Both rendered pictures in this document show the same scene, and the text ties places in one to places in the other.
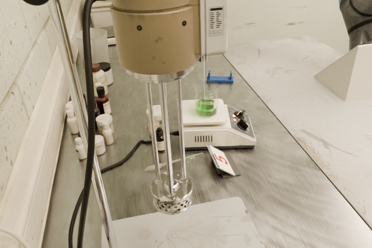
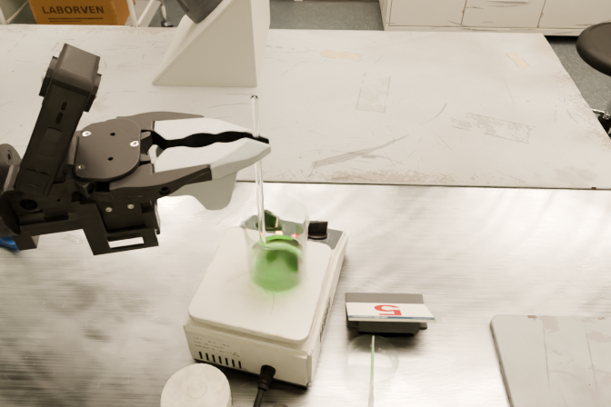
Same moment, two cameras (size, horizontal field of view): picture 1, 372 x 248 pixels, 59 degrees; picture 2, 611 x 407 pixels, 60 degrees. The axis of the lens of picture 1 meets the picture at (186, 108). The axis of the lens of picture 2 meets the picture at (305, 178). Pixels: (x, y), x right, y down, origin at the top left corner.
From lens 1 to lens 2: 0.70 m
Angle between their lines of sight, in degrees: 61
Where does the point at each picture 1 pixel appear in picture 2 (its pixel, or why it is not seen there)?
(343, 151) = (388, 144)
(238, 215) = (542, 332)
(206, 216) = (547, 390)
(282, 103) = not seen: hidden behind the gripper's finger
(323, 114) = (279, 123)
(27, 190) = not seen: outside the picture
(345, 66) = (231, 31)
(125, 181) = not seen: outside the picture
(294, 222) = (544, 262)
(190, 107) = (235, 301)
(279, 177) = (438, 241)
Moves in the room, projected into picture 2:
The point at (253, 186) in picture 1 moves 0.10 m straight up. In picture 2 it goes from (455, 286) to (473, 229)
